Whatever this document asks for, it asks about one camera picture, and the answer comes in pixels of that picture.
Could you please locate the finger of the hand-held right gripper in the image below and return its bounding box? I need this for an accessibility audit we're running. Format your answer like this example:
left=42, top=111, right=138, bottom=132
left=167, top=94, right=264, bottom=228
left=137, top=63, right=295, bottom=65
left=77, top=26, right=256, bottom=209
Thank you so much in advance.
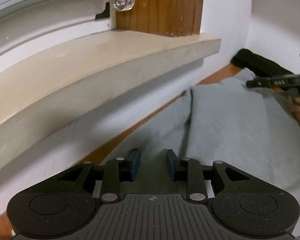
left=246, top=76, right=273, bottom=90

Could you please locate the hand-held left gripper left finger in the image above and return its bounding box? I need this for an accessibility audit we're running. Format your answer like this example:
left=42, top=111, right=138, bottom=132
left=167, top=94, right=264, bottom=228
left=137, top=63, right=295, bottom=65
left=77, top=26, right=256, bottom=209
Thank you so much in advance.
left=56, top=148, right=142, bottom=203

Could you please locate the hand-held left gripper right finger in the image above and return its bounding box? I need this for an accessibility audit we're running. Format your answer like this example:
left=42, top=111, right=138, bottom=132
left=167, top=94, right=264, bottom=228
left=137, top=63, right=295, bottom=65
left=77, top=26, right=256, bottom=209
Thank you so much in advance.
left=166, top=149, right=251, bottom=202

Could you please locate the grey printed t-shirt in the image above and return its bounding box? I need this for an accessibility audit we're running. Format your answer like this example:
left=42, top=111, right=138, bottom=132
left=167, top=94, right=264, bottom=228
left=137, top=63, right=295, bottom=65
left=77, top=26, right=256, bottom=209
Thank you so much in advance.
left=86, top=69, right=300, bottom=239

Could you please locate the person's right hand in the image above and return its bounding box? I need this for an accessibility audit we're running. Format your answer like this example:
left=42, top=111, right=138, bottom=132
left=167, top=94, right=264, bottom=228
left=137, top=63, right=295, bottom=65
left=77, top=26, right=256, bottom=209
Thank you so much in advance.
left=288, top=94, right=300, bottom=128

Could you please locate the black knit cloth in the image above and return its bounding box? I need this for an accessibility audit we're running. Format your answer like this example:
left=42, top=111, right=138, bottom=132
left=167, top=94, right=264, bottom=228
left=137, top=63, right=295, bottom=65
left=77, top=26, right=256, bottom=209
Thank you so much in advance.
left=231, top=48, right=294, bottom=77

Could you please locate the cream window sill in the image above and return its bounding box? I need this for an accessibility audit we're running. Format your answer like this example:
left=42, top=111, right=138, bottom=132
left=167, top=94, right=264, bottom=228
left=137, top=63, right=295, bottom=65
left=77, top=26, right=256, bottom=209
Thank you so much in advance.
left=0, top=29, right=221, bottom=135

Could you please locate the wooden window frame post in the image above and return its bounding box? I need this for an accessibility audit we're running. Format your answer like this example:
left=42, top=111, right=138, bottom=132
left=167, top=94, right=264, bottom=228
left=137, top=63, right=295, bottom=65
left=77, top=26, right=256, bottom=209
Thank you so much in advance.
left=116, top=0, right=205, bottom=37

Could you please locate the white window frame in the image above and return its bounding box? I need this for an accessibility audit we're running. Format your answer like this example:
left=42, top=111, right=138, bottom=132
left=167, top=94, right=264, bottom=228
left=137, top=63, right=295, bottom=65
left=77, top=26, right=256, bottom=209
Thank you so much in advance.
left=0, top=0, right=117, bottom=65

